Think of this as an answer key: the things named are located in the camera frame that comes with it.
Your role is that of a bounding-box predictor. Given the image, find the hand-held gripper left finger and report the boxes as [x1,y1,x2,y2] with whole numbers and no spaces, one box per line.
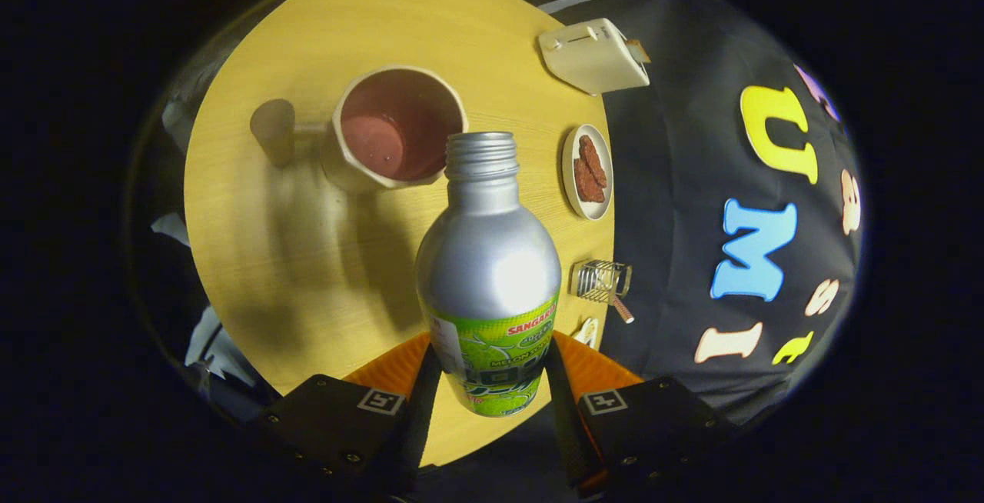
[258,331,443,492]

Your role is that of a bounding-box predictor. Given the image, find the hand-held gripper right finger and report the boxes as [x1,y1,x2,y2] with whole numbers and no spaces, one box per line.
[544,330,743,498]

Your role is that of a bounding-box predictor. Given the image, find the silver juice bottle green label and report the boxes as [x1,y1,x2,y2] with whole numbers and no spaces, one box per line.
[415,132,562,418]

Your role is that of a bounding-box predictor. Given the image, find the beige cup with handle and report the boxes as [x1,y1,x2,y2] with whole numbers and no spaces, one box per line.
[251,65,470,195]

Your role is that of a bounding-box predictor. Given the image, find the wooden table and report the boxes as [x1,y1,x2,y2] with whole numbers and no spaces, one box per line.
[183,0,616,467]

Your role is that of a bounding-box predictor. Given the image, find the black backdrop cloth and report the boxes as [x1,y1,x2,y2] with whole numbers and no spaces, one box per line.
[550,0,862,423]

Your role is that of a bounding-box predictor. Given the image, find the white plate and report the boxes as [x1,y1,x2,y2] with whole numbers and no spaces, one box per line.
[561,124,613,222]

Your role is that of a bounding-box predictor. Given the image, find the brown meat strips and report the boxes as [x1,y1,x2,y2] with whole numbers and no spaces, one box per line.
[573,135,608,204]

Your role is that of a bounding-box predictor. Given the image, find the white toaster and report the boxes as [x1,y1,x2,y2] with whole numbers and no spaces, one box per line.
[538,18,650,96]

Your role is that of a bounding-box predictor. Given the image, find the wire basket holder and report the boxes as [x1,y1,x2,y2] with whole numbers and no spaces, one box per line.
[570,258,633,304]

